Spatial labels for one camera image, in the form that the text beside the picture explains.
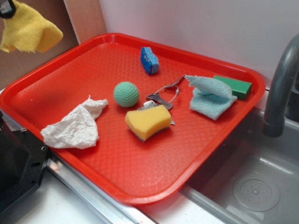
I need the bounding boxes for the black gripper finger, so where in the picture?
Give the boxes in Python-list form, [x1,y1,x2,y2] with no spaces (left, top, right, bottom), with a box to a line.
[0,0,16,19]

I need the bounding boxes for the yellow cloth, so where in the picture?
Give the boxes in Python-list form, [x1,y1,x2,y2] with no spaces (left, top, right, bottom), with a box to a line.
[0,0,64,53]

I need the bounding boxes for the light blue cloth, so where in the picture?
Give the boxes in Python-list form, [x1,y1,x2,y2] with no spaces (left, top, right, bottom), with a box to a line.
[185,75,238,120]

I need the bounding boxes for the brown cardboard panel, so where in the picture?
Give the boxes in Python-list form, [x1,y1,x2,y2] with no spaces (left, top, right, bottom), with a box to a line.
[0,0,107,89]

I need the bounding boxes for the white crumpled paper towel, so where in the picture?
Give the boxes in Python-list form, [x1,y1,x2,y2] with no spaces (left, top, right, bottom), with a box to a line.
[41,98,108,149]

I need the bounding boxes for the green dimpled ball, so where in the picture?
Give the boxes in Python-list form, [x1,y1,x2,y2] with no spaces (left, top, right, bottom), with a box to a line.
[114,82,140,107]

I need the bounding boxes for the blue sponge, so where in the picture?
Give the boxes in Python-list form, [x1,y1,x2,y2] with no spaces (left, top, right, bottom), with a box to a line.
[140,47,160,75]

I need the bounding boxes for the red plastic tray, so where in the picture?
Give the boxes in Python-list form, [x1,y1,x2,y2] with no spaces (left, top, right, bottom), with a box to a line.
[0,33,265,205]

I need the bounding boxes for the yellow sponge with grey pad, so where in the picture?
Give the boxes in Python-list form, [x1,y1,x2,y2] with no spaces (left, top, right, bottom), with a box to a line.
[125,105,172,141]

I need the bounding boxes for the green rectangular block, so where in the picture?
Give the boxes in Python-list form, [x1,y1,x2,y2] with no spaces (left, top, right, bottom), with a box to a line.
[214,76,252,100]

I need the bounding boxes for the grey faucet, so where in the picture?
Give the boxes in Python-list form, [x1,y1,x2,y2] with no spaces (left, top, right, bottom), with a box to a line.
[262,35,299,138]

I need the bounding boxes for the grey sink basin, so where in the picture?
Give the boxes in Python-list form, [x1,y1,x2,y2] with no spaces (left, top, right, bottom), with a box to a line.
[181,109,299,224]

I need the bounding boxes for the silver keys on ring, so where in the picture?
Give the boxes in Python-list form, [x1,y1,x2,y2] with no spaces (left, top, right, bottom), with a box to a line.
[138,75,185,111]

